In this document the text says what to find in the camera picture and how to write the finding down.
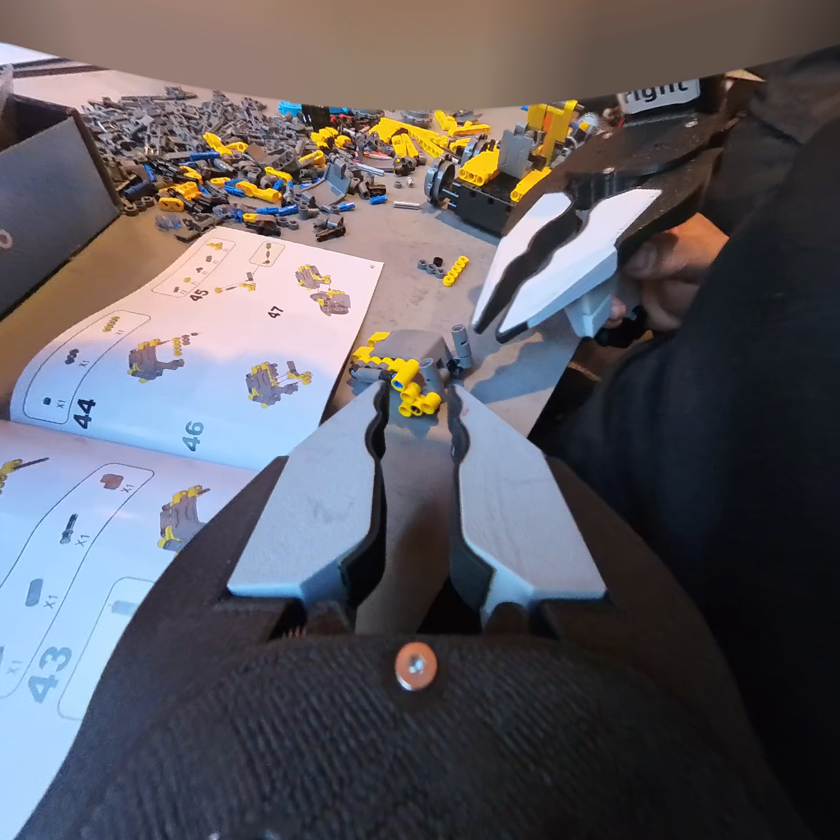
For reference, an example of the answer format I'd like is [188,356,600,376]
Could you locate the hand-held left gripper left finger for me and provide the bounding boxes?
[226,379,389,603]

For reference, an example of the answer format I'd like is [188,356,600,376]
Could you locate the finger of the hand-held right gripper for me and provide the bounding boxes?
[471,192,577,336]
[494,188,664,345]

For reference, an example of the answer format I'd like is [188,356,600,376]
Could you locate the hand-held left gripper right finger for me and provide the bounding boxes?
[449,385,609,614]

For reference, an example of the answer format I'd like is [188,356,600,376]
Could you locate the grey yellow brick assembly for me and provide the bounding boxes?
[348,325,475,419]

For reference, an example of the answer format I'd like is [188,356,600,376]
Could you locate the instruction booklet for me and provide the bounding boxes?
[0,226,385,742]

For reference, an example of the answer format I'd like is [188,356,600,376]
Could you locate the person's right forearm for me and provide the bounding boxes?
[696,46,840,250]

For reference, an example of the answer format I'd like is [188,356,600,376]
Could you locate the person's right hand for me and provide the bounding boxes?
[610,213,731,332]

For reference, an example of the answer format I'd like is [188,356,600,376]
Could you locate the black yellow vehicle model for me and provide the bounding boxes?
[423,100,592,237]

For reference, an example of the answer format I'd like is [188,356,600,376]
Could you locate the spread of yellow brick panels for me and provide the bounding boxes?
[308,108,493,175]

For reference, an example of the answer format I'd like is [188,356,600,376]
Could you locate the person's dark clothed body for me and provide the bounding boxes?
[528,131,840,840]

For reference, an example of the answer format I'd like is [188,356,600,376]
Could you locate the blue brick panel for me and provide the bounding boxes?
[277,100,336,126]

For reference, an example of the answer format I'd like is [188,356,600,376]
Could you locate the pile of small brick pieces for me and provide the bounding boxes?
[82,85,358,244]

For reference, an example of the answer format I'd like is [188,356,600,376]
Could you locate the dark blue cardboard box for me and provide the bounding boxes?
[0,92,122,316]

